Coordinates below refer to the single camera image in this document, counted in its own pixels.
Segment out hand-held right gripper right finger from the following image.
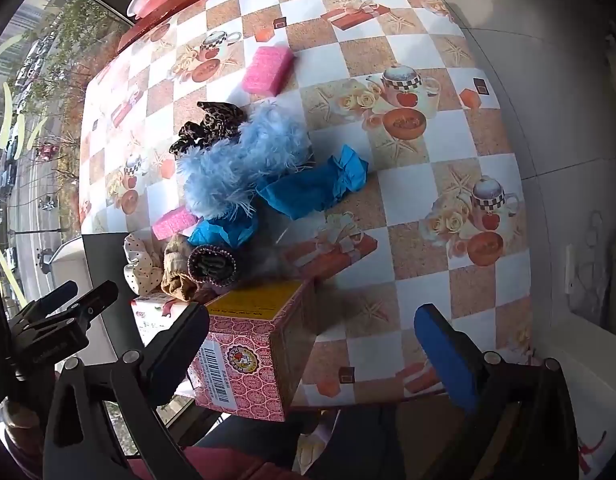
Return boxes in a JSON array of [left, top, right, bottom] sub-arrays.
[[413, 303, 582, 480]]

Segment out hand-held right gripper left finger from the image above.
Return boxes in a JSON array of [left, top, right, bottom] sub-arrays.
[[42, 302, 211, 480]]

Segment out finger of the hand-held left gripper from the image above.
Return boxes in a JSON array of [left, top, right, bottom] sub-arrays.
[[38, 280, 119, 333], [8, 281, 79, 328]]

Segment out grey storage box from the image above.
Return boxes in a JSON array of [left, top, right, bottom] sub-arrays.
[[52, 232, 148, 361]]

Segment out cream polka dot scrunchie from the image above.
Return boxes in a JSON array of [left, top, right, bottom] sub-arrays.
[[124, 232, 166, 297]]

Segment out tan cloth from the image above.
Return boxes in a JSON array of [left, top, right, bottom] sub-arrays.
[[160, 234, 206, 303]]

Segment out leopard print scrunchie scarf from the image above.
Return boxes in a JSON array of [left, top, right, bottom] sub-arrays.
[[169, 101, 249, 158]]

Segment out large pink foam block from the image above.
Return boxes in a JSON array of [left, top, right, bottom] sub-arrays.
[[242, 46, 295, 96]]

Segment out pink patterned cardboard box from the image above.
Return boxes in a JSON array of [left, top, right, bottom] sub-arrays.
[[188, 280, 319, 423]]

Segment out checked printed tablecloth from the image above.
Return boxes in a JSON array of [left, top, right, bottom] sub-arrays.
[[78, 0, 534, 408]]

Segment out small pink foam block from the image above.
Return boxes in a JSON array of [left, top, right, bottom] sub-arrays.
[[152, 205, 203, 242]]

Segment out person's dark trousers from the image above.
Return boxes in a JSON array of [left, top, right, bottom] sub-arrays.
[[193, 402, 469, 480]]

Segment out person's pink garment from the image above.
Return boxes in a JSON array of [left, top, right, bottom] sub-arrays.
[[128, 442, 299, 480]]

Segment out white printed bag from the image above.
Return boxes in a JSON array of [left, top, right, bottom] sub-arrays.
[[533, 310, 616, 480]]

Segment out light blue fluffy duster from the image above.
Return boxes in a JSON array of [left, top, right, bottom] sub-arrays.
[[177, 100, 316, 221]]

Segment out blue crinkled cloth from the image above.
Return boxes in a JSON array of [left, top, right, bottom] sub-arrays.
[[257, 144, 369, 221]]

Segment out white wall socket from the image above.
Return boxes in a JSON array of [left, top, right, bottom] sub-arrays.
[[564, 244, 576, 295]]

